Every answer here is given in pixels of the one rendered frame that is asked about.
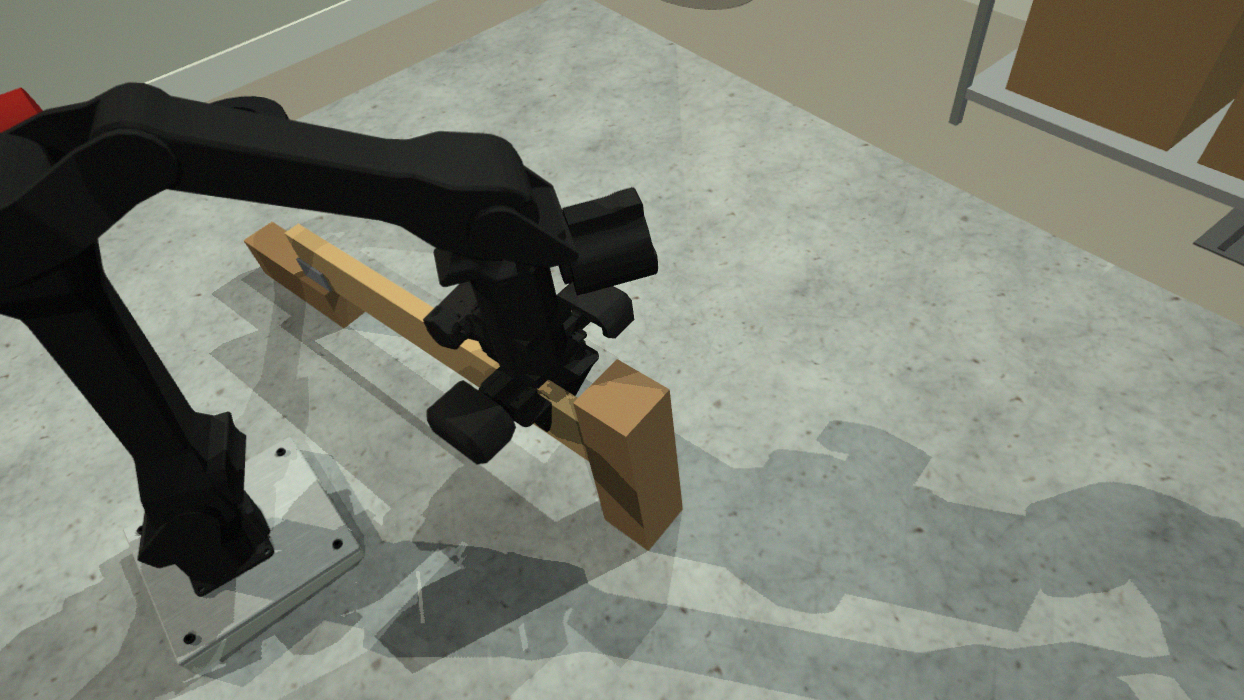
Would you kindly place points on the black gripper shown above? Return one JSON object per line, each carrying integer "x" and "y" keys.
{"x": 479, "y": 423}

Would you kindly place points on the long wooden rail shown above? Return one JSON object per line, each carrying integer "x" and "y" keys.
{"x": 404, "y": 313}

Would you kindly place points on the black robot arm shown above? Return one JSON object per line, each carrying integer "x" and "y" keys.
{"x": 69, "y": 173}

